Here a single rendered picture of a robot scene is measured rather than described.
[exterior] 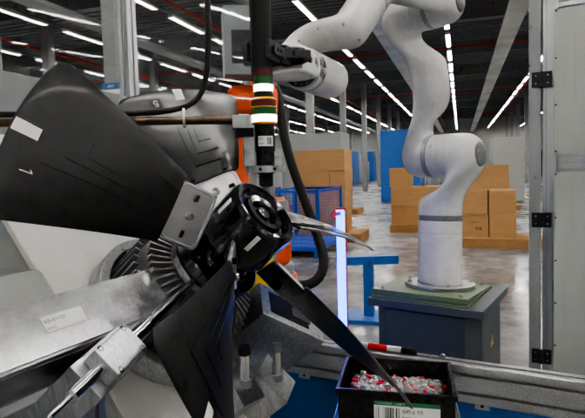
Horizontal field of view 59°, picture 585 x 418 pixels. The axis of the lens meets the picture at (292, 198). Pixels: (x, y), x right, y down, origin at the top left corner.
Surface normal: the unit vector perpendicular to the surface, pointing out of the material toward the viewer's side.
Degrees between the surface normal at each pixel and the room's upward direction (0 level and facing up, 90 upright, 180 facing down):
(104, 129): 78
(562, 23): 90
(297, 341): 125
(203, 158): 53
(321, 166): 90
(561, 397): 90
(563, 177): 90
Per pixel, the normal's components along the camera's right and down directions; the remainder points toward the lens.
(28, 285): 0.67, -0.64
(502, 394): -0.45, 0.07
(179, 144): 0.07, -0.55
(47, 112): 0.65, -0.24
